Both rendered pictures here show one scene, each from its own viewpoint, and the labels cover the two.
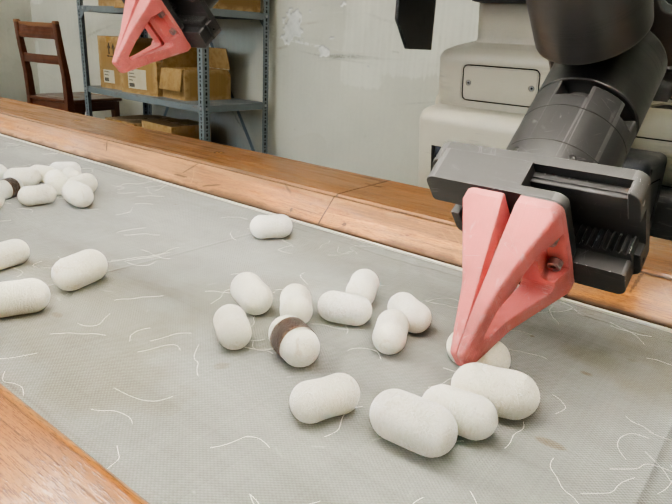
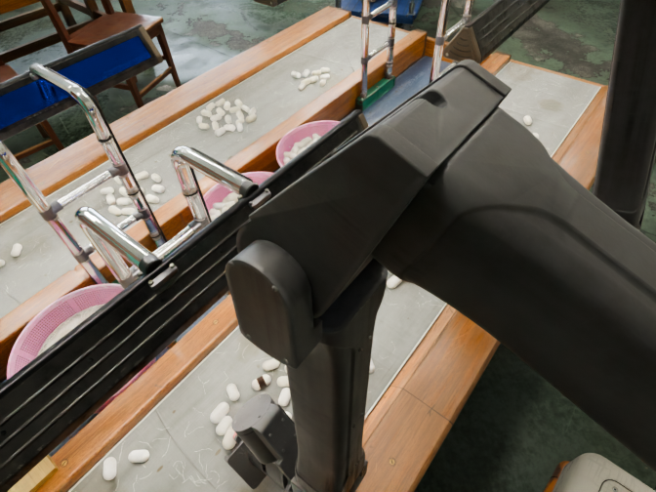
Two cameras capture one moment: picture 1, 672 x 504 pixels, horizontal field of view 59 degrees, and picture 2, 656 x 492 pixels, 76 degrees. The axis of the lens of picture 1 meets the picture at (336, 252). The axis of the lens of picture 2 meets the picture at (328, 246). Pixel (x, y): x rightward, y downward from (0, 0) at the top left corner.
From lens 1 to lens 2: 76 cm
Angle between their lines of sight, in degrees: 77
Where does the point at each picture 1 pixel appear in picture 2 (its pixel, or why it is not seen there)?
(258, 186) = (424, 349)
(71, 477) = (197, 348)
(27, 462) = (202, 340)
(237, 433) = (228, 375)
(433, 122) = not seen: outside the picture
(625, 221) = (242, 469)
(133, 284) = not seen: hidden behind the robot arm
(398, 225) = (373, 422)
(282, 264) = not seen: hidden behind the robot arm
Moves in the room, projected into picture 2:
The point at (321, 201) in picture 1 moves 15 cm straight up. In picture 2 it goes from (401, 383) to (411, 342)
